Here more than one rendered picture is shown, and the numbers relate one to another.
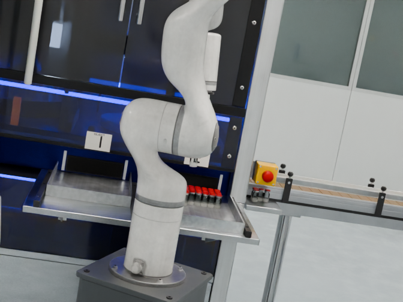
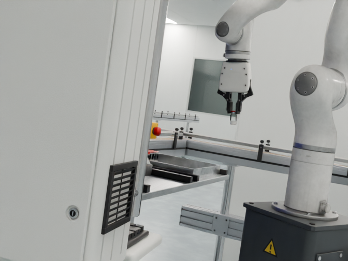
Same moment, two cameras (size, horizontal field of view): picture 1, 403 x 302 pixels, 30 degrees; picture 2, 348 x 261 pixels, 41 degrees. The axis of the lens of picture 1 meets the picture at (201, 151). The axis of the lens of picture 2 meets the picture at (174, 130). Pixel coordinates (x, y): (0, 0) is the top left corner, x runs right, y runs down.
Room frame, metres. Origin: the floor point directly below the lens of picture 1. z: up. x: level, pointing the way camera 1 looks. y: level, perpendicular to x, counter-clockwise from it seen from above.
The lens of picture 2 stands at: (1.37, 1.45, 1.12)
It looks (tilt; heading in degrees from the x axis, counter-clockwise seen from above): 3 degrees down; 303
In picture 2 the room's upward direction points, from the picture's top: 8 degrees clockwise
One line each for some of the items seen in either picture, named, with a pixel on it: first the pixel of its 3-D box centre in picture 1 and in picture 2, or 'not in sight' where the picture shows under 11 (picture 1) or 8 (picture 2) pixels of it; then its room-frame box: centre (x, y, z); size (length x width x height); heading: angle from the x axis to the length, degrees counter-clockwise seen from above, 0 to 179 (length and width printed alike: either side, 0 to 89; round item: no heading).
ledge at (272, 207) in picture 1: (260, 204); not in sight; (2.63, -0.24, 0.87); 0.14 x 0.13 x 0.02; 7
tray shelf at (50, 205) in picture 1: (141, 204); (131, 171); (2.35, 0.16, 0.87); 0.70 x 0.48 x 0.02; 97
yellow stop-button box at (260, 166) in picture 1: (265, 173); (147, 129); (2.59, -0.23, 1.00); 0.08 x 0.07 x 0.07; 7
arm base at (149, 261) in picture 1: (153, 236); (308, 180); (1.76, 0.08, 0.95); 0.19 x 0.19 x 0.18
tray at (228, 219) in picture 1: (196, 207); (165, 163); (2.33, -0.02, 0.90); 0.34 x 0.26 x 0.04; 7
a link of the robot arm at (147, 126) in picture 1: (155, 150); (315, 107); (1.76, 0.11, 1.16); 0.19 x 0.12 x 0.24; 83
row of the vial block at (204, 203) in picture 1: (194, 198); (145, 157); (2.41, -0.01, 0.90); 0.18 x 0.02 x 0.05; 97
